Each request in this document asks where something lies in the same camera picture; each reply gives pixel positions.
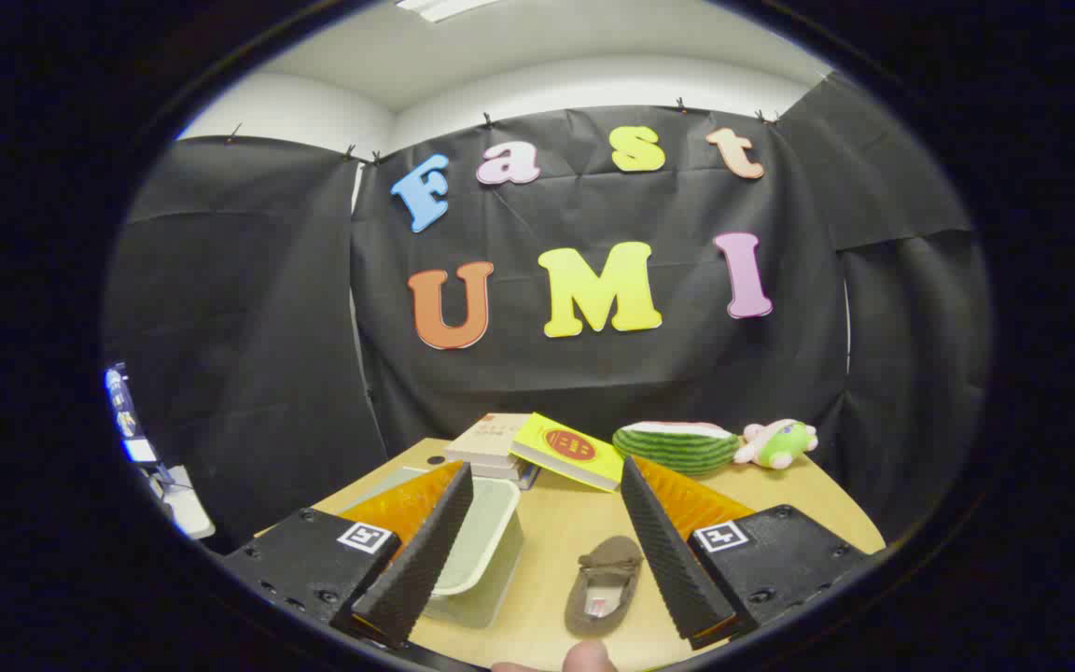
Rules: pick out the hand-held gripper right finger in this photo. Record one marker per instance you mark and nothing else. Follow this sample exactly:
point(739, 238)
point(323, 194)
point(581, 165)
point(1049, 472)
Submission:
point(673, 560)

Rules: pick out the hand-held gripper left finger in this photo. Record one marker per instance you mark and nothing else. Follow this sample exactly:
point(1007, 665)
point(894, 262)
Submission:
point(425, 560)

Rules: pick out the brown fuzzy shoe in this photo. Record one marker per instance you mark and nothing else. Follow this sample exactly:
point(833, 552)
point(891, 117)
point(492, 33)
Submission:
point(617, 560)

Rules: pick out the blue printed box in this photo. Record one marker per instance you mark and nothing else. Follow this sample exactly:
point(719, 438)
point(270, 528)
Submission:
point(122, 401)

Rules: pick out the green striped watermelon plush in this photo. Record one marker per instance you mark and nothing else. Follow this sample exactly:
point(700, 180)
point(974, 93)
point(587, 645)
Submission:
point(677, 450)

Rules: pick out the white book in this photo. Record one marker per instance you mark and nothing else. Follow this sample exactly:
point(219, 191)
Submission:
point(500, 469)

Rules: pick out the blue cover book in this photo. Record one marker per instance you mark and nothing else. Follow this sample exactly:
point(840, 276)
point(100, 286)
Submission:
point(528, 478)

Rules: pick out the beige cover book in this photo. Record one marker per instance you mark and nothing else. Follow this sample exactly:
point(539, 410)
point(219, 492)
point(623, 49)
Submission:
point(491, 434)

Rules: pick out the pink and green plush toy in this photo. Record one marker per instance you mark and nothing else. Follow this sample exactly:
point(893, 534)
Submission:
point(775, 446)

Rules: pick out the yellow book with red circle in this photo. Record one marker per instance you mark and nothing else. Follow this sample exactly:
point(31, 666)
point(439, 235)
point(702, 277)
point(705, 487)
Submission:
point(565, 443)

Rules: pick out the white plastic item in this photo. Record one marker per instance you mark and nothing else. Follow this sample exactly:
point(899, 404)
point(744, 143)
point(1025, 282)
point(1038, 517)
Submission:
point(188, 509)

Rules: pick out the black backdrop cloth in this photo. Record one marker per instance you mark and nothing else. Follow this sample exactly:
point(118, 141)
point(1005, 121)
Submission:
point(267, 308)

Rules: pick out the ceiling light panel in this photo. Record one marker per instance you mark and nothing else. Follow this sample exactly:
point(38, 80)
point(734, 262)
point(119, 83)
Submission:
point(444, 7)

